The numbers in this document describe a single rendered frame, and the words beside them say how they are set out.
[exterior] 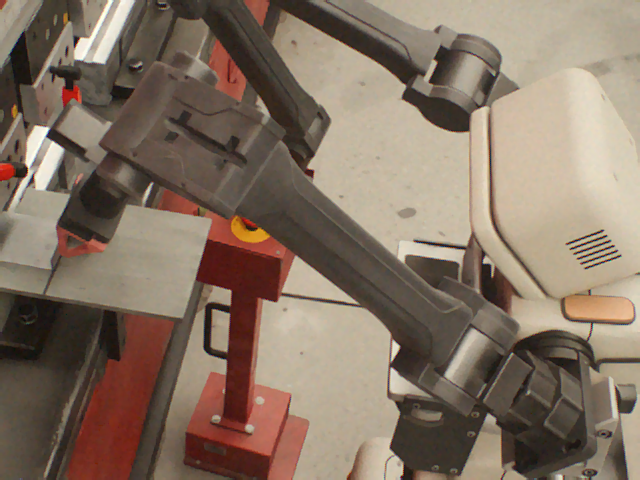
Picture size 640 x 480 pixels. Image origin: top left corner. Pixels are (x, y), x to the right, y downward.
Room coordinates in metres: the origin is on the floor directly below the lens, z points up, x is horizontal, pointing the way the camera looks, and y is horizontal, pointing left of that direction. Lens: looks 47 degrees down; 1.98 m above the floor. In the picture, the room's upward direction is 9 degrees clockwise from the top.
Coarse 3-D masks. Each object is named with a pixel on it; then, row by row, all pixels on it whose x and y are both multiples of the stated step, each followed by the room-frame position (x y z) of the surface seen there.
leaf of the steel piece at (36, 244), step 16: (0, 224) 0.84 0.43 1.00; (16, 224) 0.85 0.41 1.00; (32, 224) 0.85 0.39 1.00; (48, 224) 0.85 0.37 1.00; (0, 240) 0.81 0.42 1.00; (16, 240) 0.82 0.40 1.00; (32, 240) 0.82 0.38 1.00; (48, 240) 0.83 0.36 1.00; (0, 256) 0.79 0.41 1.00; (16, 256) 0.79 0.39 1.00; (32, 256) 0.79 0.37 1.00; (48, 256) 0.80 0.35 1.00
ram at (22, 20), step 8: (0, 0) 0.88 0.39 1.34; (8, 0) 0.90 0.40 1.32; (32, 0) 0.97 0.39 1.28; (40, 0) 0.99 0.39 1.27; (0, 8) 0.87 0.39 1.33; (24, 8) 0.94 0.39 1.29; (32, 8) 0.96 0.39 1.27; (24, 16) 0.94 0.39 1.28; (16, 24) 0.91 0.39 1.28; (24, 24) 0.93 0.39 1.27; (8, 32) 0.89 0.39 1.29; (16, 32) 0.91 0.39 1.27; (8, 40) 0.88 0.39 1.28; (16, 40) 0.90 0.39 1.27; (0, 48) 0.86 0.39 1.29; (8, 48) 0.88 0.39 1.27; (0, 56) 0.85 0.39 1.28; (0, 64) 0.85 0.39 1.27
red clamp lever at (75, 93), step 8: (56, 72) 0.98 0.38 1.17; (64, 72) 0.98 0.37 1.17; (72, 72) 0.98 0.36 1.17; (80, 72) 0.98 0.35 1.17; (64, 80) 0.98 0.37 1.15; (72, 80) 0.98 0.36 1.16; (64, 88) 0.98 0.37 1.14; (72, 88) 0.98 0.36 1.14; (64, 96) 0.97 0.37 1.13; (72, 96) 0.97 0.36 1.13; (80, 96) 0.99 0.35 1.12; (64, 104) 0.97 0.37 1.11
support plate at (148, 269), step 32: (32, 192) 0.91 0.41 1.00; (128, 224) 0.88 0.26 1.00; (160, 224) 0.89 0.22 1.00; (192, 224) 0.90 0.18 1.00; (96, 256) 0.81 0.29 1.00; (128, 256) 0.82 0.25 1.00; (160, 256) 0.83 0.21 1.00; (192, 256) 0.84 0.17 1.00; (0, 288) 0.74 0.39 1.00; (32, 288) 0.74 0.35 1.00; (64, 288) 0.75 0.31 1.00; (96, 288) 0.76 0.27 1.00; (128, 288) 0.77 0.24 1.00; (160, 288) 0.78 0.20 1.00
